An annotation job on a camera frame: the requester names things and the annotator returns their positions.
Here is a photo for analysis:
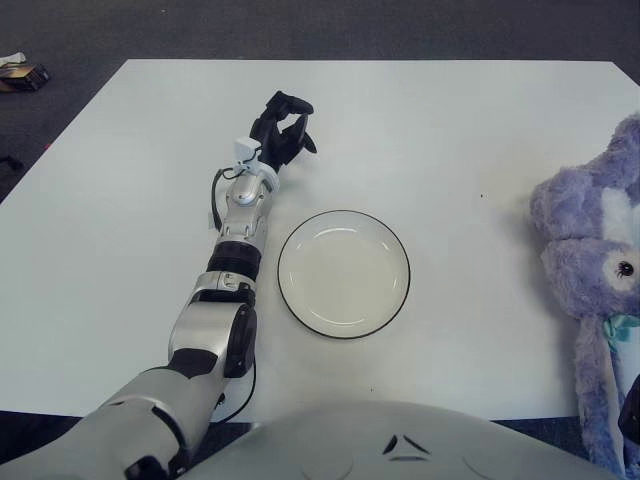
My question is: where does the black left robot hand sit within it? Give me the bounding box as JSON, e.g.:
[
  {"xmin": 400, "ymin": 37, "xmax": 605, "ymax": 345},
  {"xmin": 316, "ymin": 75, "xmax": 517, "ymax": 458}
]
[{"xmin": 249, "ymin": 89, "xmax": 320, "ymax": 171}]

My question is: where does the purple plush bunny doll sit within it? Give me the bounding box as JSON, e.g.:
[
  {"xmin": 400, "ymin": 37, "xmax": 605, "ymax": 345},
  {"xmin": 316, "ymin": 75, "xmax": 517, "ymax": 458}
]
[{"xmin": 528, "ymin": 113, "xmax": 640, "ymax": 476}]

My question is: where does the white plate with black rim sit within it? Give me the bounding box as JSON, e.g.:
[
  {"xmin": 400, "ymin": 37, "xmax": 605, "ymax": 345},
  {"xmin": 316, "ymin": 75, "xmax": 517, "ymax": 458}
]
[{"xmin": 277, "ymin": 209, "xmax": 412, "ymax": 341}]

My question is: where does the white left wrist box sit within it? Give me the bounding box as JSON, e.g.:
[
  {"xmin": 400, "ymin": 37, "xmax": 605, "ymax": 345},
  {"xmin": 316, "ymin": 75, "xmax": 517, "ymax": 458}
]
[{"xmin": 233, "ymin": 137, "xmax": 262, "ymax": 164}]

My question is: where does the black box on floor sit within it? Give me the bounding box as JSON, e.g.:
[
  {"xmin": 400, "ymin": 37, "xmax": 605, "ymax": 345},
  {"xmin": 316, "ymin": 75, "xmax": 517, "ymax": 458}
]
[{"xmin": 0, "ymin": 63, "xmax": 51, "ymax": 93}]

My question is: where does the silver robot torso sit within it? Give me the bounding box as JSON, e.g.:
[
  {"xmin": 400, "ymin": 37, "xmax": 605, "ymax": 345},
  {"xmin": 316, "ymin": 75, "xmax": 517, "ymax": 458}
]
[{"xmin": 174, "ymin": 399, "xmax": 626, "ymax": 480}]

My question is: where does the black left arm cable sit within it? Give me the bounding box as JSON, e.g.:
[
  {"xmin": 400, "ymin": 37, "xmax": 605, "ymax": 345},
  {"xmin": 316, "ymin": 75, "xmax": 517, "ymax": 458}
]
[{"xmin": 210, "ymin": 167, "xmax": 259, "ymax": 425}]

